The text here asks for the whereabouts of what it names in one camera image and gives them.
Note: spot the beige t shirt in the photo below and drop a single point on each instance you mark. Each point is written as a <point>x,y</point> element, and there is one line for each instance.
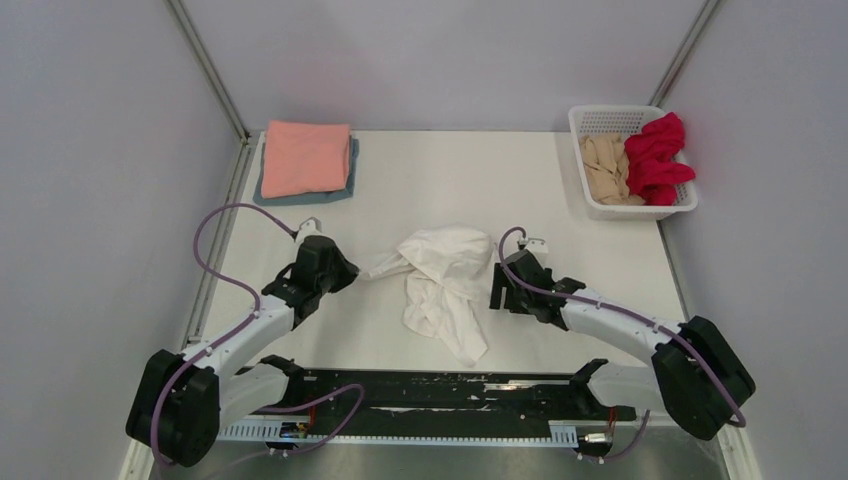
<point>607,169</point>

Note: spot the folded pink t shirt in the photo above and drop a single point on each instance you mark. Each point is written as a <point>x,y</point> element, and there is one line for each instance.
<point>301,158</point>

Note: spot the folded grey-blue t shirt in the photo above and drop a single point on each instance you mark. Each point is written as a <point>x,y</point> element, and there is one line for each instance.
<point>310,198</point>

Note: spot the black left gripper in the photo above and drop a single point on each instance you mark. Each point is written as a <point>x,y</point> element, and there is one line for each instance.
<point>349,270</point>

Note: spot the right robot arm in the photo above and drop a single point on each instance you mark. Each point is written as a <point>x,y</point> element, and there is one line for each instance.
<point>686,370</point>

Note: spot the white t shirt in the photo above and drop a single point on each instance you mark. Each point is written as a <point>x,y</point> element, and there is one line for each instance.
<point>446,270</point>

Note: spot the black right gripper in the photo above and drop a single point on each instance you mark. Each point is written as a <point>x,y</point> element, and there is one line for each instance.
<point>499,282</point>

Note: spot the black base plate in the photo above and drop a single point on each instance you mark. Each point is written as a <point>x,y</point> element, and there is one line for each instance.
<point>463,405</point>

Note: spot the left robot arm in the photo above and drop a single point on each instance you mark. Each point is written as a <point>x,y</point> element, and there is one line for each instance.
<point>185,399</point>

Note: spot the red t shirt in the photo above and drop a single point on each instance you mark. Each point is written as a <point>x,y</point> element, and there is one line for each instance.
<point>654,173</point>

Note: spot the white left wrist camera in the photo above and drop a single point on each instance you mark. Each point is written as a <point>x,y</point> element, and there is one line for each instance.
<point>309,227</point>

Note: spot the white plastic laundry basket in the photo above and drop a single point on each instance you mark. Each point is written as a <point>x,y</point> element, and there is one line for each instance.
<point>627,120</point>

